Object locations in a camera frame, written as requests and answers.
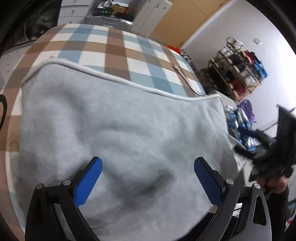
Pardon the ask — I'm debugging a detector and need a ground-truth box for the grey sweatshirt with red print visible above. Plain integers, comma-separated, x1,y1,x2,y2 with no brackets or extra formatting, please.
15,59,238,240

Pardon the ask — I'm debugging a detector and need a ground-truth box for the blue white clothes pile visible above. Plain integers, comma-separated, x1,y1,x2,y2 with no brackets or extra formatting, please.
226,105,256,153

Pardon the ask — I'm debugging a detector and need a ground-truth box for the right hand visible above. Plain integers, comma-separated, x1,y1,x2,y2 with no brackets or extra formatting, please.
256,176,288,194

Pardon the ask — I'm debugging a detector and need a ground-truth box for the purple cloth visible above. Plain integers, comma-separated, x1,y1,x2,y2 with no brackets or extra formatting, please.
237,99,256,125

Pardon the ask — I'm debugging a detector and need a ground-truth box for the wooden shoe rack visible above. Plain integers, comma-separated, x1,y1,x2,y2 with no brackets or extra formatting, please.
200,37,268,103

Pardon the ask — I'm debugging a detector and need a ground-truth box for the checkered brown blue bed cover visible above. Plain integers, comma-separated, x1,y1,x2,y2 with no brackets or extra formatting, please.
1,24,204,240

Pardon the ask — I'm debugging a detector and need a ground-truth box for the orange plastic bag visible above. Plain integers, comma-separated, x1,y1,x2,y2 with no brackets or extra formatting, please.
169,46,182,54

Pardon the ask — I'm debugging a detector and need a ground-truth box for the silver aluminium suitcase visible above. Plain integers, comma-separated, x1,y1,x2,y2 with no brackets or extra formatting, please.
84,14,133,32

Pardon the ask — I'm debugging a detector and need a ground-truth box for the wooden double door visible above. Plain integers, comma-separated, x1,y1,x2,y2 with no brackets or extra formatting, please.
149,0,229,47

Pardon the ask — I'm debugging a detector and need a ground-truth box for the white drawer cabinet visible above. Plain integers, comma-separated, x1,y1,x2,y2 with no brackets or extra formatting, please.
57,0,93,25

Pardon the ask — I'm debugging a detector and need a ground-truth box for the white low drawer unit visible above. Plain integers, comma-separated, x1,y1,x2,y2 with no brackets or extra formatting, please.
132,0,173,37

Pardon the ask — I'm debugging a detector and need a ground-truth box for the white wall switch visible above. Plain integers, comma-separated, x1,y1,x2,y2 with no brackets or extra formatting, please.
254,38,262,45

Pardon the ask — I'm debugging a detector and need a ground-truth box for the black braided cable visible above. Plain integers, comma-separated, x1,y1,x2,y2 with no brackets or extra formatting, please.
0,94,8,130

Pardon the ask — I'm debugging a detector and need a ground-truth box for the white drawstring cord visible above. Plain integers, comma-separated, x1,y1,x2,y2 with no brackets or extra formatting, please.
172,64,204,96

